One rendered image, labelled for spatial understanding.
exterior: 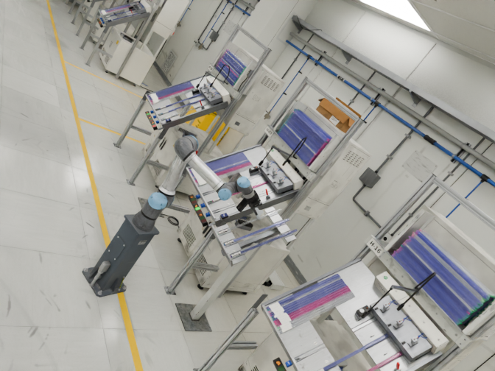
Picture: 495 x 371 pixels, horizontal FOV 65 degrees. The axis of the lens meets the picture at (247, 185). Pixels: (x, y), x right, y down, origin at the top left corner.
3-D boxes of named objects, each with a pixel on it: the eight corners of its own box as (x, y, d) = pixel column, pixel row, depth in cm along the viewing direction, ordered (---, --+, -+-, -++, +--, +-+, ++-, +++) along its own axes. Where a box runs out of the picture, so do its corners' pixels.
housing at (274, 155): (294, 196, 309) (294, 183, 300) (266, 162, 343) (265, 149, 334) (303, 193, 312) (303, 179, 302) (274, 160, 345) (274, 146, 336)
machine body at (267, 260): (197, 291, 328) (239, 238, 309) (172, 235, 376) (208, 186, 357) (250, 297, 370) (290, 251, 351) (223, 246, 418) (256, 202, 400)
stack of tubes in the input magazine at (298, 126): (307, 165, 297) (329, 138, 288) (275, 132, 332) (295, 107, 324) (317, 171, 305) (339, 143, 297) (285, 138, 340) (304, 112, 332)
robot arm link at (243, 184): (236, 176, 251) (248, 174, 249) (240, 187, 259) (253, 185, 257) (235, 185, 246) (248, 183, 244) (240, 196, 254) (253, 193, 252)
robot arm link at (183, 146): (177, 135, 233) (234, 193, 235) (183, 133, 243) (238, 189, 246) (164, 149, 236) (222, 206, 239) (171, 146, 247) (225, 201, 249)
